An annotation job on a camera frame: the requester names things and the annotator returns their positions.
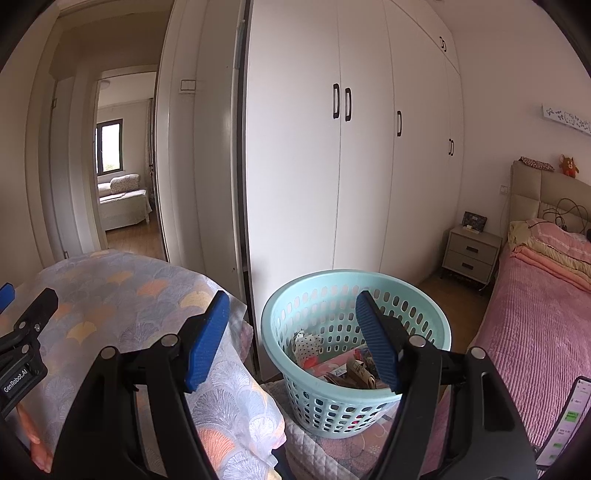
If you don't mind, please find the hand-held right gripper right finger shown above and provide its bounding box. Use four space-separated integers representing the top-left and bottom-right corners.
355 290 539 480

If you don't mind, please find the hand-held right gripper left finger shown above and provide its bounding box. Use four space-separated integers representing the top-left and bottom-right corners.
53 290 230 480

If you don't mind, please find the brown paper wrapper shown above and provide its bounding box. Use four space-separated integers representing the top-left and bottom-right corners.
345 359 378 391

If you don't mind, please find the polka dot cloth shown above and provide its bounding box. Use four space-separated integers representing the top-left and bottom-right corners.
293 330 324 363

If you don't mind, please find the teal perforated plastic basket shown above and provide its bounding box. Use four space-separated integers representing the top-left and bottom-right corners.
261 270 452 439

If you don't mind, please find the person's left hand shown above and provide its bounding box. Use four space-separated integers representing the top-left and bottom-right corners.
18 404 52 474

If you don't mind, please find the grey fan-patterned blanket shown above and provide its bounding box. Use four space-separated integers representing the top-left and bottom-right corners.
9 249 287 480

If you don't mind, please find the white interior door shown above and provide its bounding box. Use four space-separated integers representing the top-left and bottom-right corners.
48 78 100 264

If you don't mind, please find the beige nightstand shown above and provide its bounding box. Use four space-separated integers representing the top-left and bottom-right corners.
441 224 503 284

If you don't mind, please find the light sofa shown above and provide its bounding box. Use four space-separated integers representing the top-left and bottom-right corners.
97 173 153 230

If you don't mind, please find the pink bedspread bed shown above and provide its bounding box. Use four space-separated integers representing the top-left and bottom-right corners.
466 244 591 462

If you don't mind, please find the white wardrobe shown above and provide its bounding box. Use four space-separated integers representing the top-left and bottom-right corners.
249 0 464 370

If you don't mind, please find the dark framed window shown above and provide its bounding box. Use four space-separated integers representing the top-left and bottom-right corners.
95 119 124 175

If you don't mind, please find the cream pillow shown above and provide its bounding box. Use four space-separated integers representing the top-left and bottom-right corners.
508 220 536 250

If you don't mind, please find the light curtain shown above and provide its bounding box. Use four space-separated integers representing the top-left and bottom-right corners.
143 99 156 213

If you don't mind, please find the folded pink quilt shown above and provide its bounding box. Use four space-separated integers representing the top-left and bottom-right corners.
515 219 591 291

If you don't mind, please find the black smartphone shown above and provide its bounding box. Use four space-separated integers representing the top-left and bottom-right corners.
534 376 591 469

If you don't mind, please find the beige padded headboard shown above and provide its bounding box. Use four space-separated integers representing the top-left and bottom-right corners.
509 161 591 232

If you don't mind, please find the dark picture frame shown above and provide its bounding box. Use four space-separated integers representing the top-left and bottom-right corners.
462 211 488 233

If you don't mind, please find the black cable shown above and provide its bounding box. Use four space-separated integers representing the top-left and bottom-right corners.
542 198 587 232

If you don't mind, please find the white wall decor strip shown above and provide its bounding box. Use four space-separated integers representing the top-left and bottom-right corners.
542 104 591 136

